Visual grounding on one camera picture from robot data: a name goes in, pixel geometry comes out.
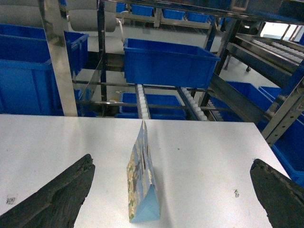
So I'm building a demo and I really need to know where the QR code sticker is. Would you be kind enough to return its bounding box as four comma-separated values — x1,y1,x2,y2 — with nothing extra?
6,194,19,205

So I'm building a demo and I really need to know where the blue crate on rollers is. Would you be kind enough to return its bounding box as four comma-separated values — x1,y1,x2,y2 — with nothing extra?
123,38,220,89

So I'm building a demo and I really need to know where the flower gift bag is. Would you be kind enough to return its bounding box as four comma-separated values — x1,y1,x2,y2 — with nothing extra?
126,121,160,223

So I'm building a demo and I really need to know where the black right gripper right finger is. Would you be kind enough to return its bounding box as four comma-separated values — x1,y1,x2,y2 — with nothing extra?
250,159,304,228

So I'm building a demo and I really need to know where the steel perforated upright post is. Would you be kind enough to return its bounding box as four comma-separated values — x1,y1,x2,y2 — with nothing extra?
38,0,77,116

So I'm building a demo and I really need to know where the white roller conveyor track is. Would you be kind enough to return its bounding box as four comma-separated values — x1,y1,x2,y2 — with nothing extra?
135,84,151,120

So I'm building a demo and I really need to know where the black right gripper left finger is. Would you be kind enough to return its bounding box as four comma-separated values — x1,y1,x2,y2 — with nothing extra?
0,154,95,228

